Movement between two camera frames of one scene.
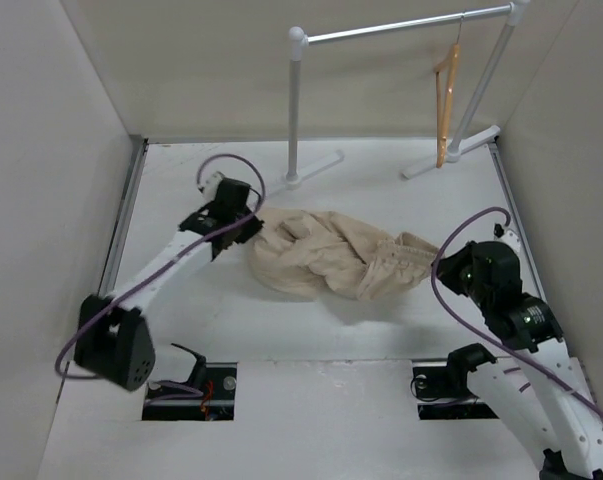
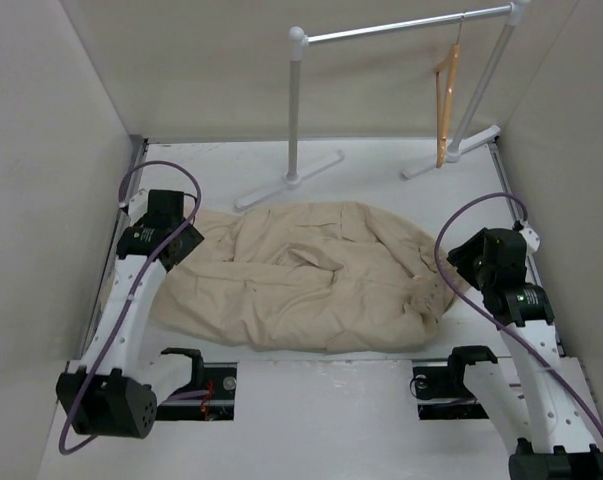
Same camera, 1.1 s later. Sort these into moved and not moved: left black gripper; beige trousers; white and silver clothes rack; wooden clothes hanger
Moved: left black gripper; beige trousers
Not moved: white and silver clothes rack; wooden clothes hanger
